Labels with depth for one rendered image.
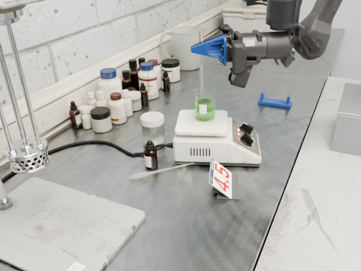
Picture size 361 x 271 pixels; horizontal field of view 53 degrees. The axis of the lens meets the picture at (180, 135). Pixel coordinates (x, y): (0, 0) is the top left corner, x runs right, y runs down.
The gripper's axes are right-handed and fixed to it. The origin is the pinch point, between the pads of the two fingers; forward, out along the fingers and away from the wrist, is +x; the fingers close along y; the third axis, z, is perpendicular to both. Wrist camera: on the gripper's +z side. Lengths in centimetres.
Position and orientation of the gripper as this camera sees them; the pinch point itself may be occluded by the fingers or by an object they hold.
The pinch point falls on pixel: (207, 48)
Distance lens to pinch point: 79.3
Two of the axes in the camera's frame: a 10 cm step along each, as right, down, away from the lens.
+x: -10.0, 0.6, -0.2
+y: -0.5, -4.8, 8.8
